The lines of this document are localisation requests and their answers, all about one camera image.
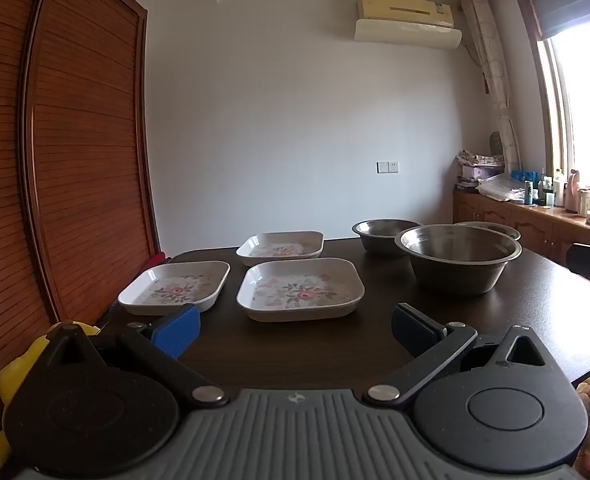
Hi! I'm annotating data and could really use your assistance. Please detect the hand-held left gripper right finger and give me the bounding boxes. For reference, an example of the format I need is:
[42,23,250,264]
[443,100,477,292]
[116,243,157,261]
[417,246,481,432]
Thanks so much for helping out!
[362,302,560,406]

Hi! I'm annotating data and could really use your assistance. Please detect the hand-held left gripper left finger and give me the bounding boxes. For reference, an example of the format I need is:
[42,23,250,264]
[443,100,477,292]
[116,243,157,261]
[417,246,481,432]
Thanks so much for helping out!
[45,304,230,407]

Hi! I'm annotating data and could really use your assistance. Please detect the floral square plate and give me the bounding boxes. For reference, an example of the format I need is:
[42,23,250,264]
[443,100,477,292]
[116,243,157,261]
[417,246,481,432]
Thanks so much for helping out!
[235,231,325,267]
[117,260,232,317]
[236,257,366,322]

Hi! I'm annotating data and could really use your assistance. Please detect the large steel bowl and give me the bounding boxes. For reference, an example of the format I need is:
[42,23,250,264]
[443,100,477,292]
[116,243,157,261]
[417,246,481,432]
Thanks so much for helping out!
[394,224,523,296]

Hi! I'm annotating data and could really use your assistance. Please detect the medium steel bowl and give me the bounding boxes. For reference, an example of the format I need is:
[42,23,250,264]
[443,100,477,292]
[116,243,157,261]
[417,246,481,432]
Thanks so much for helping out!
[351,218,424,259]

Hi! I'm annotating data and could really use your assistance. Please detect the small steel bowl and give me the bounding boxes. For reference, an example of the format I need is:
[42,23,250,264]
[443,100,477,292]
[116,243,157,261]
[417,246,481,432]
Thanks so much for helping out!
[454,221,522,242]

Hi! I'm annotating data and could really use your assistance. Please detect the red cloth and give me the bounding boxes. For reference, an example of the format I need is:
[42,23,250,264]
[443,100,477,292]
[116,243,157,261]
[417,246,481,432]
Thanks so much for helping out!
[142,252,169,282]

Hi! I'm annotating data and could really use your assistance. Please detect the wooden side cabinet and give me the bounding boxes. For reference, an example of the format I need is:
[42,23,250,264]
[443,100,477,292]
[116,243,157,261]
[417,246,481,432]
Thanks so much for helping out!
[452,187,590,268]

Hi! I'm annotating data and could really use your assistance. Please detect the clear plastic bag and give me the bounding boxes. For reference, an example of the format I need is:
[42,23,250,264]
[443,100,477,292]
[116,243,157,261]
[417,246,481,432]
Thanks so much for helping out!
[476,174,526,204]

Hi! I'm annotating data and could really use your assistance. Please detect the yellow plush toy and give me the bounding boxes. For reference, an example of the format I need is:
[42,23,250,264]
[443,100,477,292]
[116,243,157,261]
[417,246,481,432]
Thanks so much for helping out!
[0,322,100,472]

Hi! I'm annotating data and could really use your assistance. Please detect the pile of papers and cloth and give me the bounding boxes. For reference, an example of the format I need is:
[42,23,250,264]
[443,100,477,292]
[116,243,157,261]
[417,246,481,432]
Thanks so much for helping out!
[456,149,506,194]

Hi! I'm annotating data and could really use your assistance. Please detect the brown slatted wooden wardrobe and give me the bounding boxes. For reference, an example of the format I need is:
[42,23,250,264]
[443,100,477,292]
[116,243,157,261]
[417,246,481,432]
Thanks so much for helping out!
[0,0,168,441]

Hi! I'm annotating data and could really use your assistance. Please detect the row of bottles and jars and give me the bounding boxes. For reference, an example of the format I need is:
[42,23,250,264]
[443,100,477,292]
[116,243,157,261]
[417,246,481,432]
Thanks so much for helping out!
[510,166,590,227]

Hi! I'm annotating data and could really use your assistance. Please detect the patterned curtain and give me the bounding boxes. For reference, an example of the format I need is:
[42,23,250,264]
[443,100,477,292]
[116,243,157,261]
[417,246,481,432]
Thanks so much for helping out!
[461,0,523,177]

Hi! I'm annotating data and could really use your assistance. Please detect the window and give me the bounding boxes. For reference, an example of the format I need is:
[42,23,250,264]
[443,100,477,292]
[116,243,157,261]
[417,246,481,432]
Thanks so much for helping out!
[512,0,590,208]

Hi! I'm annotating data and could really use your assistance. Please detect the wall air conditioner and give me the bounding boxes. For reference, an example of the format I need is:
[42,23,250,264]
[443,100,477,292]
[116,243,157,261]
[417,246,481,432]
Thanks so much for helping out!
[354,0,463,51]

